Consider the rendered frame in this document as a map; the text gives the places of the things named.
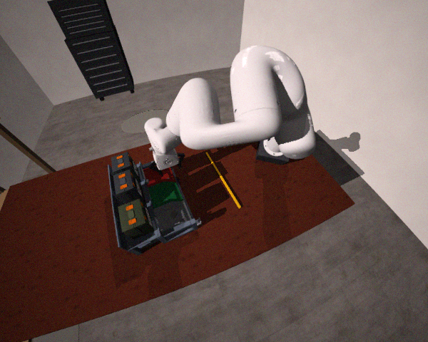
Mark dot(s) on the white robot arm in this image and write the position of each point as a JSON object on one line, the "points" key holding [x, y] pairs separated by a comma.
{"points": [[254, 75]]}

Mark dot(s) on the grey open bin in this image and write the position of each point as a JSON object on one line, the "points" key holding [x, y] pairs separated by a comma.
{"points": [[163, 214]]}

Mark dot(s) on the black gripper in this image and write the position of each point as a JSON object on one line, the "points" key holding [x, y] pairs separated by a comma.
{"points": [[166, 160]]}

